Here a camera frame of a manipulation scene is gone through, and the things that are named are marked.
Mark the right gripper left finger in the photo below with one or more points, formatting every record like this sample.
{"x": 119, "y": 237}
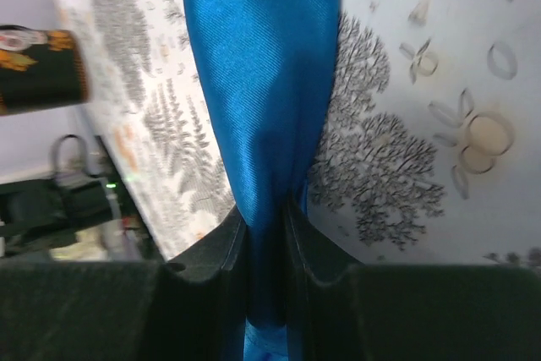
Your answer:
{"x": 190, "y": 308}

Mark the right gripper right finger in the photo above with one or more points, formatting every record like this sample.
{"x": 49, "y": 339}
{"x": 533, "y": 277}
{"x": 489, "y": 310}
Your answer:
{"x": 340, "y": 309}

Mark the blue cloth napkin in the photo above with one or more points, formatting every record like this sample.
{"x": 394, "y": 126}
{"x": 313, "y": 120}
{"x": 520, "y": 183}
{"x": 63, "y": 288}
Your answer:
{"x": 266, "y": 69}

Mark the floral tablecloth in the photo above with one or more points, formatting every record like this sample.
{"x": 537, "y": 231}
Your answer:
{"x": 431, "y": 150}

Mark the red and black mug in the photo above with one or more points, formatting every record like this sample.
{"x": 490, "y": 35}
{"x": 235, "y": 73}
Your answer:
{"x": 40, "y": 70}

